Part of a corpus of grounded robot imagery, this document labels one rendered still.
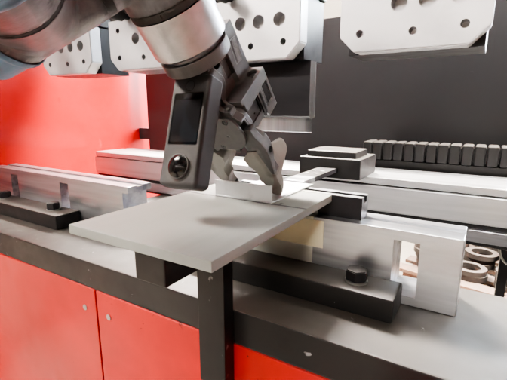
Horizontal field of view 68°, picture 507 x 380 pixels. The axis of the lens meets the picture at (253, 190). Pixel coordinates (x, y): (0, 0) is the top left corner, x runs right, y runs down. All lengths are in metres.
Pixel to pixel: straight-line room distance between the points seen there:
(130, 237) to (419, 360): 0.30
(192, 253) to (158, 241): 0.04
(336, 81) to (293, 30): 0.56
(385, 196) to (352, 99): 0.36
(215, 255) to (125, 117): 1.18
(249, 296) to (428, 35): 0.36
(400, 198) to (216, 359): 0.44
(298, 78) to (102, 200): 0.46
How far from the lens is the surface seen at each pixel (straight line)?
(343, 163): 0.71
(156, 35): 0.36
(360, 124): 1.03
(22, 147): 1.25
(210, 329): 0.49
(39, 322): 0.87
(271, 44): 0.52
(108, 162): 1.19
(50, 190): 0.95
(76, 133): 1.33
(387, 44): 0.46
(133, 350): 0.65
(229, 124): 0.40
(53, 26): 0.30
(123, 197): 0.75
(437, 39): 0.45
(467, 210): 0.74
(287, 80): 0.54
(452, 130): 1.00
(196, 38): 0.36
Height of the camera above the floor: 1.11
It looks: 12 degrees down
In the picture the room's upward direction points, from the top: straight up
